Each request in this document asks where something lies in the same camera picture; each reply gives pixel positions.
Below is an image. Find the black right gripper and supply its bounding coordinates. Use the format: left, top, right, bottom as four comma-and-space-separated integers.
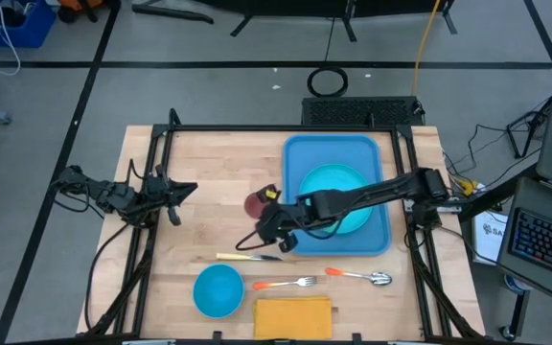
256, 184, 306, 254

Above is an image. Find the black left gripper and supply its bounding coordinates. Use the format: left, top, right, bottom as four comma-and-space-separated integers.
145, 165, 198, 227

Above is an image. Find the pink cup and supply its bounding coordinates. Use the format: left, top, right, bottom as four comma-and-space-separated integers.
243, 190, 270, 220

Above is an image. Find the cream-handled knife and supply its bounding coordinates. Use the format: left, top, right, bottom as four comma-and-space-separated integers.
215, 251, 286, 263

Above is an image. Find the orange-handled fork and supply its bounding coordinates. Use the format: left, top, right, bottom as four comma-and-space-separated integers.
252, 275, 318, 292

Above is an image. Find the teal plate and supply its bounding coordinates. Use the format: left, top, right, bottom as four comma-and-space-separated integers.
297, 163, 374, 236

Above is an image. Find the blue bowl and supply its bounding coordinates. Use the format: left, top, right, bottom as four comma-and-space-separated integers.
192, 264, 246, 320

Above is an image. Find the yellow cloth napkin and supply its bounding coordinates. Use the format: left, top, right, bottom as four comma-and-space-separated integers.
252, 296, 334, 341

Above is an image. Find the orange-handled spoon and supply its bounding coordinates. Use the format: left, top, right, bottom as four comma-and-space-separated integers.
324, 266, 394, 288

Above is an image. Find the blue plastic tray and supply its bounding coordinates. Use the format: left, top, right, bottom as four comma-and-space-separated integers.
281, 133, 393, 258

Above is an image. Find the black computer case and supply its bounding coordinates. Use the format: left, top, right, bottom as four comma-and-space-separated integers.
300, 95, 426, 127

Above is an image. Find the black floor bar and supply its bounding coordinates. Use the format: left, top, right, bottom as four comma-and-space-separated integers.
130, 3, 216, 26

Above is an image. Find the silver mounting plate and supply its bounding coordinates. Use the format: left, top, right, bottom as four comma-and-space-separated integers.
402, 196, 462, 213

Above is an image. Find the orange and black object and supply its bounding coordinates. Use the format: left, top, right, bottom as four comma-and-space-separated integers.
57, 0, 114, 24

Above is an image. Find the blue storage bin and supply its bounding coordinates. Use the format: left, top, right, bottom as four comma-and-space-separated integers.
0, 0, 58, 49

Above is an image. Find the white paper sheet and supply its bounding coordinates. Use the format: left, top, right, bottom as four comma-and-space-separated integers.
471, 209, 511, 265

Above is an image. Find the black laptop cart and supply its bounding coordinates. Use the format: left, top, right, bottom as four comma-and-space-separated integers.
456, 161, 543, 342

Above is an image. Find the black floor stand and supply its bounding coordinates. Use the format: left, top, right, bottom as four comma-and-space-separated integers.
505, 95, 552, 160

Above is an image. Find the grey laptop with blue keyboard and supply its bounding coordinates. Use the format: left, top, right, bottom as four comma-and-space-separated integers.
495, 175, 552, 309

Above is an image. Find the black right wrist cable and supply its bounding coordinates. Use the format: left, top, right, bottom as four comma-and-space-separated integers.
235, 228, 282, 252

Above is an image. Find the black metal table frame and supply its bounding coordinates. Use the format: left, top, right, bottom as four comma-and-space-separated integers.
83, 107, 486, 345

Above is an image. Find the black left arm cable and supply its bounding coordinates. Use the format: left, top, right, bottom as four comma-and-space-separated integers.
83, 220, 131, 332

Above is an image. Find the coiled black cable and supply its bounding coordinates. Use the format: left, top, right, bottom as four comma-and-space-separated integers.
306, 65, 350, 99

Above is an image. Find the yellow cable connector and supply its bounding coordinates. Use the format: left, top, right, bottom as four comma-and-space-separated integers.
457, 177, 479, 196

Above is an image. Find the black floor cable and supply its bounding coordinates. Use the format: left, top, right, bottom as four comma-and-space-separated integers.
441, 123, 541, 193

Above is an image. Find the yellow hanging cable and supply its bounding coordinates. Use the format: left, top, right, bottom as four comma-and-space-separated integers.
410, 0, 444, 97

